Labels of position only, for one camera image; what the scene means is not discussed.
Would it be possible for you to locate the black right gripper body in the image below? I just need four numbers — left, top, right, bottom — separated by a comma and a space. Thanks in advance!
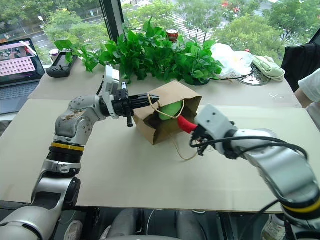
190, 124, 216, 157

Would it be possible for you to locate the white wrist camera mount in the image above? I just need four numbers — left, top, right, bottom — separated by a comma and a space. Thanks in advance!
194, 103, 239, 156
102, 64, 121, 119

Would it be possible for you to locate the white sneaker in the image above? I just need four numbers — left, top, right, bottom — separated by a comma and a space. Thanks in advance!
260, 213, 286, 240
63, 219, 84, 240

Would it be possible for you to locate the thin white cable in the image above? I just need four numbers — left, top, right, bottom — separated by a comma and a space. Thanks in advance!
146, 209, 156, 237

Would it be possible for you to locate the pale green fabric pouch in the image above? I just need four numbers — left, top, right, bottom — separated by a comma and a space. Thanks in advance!
250, 55, 286, 82

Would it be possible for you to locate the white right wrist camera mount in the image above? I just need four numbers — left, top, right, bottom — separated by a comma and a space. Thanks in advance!
194, 103, 239, 156

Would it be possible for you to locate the brown paper bag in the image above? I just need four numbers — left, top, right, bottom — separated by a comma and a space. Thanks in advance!
132, 79, 203, 161

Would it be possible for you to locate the white and pink cup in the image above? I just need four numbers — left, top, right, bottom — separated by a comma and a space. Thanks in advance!
48, 48, 61, 64

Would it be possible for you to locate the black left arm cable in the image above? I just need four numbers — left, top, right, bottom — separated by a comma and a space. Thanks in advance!
95, 73, 106, 97

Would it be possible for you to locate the person in white shirt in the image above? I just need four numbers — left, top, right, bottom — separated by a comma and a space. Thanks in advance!
293, 69, 320, 123

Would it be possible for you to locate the black handheld remote controller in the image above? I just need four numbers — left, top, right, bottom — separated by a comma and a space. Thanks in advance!
46, 50, 79, 79

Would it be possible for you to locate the green plush toy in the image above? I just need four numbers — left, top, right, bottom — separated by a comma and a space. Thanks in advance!
158, 100, 185, 121

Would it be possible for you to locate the white plastic bag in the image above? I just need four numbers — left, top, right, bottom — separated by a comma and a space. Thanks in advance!
210, 42, 254, 79

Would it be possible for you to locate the round silver metal tray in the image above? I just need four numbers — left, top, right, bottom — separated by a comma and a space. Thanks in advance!
234, 62, 271, 87

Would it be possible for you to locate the black garment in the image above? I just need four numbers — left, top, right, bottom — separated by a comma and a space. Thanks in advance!
280, 41, 320, 94

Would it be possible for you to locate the open grey laptop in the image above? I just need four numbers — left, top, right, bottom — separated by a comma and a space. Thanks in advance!
0, 37, 46, 116

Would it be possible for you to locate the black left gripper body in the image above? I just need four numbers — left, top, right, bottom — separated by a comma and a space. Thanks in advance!
111, 81, 134, 129

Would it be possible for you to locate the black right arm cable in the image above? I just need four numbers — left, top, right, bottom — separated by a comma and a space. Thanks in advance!
188, 135, 310, 240

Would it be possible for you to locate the red jar with label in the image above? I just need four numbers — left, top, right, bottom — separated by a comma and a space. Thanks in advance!
165, 27, 179, 43

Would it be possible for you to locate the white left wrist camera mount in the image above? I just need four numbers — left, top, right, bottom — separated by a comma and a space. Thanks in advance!
102, 64, 121, 119

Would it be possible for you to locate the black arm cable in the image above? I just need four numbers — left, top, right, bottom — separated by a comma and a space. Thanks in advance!
95, 73, 106, 97
188, 135, 310, 240

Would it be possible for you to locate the black window frame post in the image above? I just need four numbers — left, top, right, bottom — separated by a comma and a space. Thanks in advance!
98, 0, 126, 44

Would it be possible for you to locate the green leafy potted plant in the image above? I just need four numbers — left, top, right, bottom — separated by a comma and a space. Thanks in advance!
53, 16, 224, 87

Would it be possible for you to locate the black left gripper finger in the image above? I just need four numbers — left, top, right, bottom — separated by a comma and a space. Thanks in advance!
129, 100, 159, 110
128, 93, 161, 103

